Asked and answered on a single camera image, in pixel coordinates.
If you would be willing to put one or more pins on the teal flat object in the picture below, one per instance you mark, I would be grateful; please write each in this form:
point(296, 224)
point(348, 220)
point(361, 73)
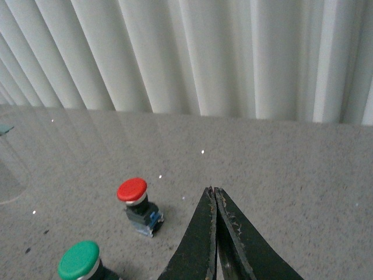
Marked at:
point(4, 129)

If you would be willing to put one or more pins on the red mushroom push button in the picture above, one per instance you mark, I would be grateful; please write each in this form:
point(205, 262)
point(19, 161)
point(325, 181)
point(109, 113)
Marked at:
point(144, 215)

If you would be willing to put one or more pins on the green mushroom push button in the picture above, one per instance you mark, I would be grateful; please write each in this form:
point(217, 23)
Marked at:
point(82, 261)

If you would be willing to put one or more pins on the white pleated curtain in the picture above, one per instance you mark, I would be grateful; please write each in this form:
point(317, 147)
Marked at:
point(280, 60)

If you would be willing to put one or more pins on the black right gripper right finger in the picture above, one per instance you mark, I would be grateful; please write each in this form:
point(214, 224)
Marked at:
point(243, 252)

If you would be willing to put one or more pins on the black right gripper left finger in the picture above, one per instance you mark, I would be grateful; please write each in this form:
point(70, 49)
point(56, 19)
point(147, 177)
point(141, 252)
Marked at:
point(196, 255)

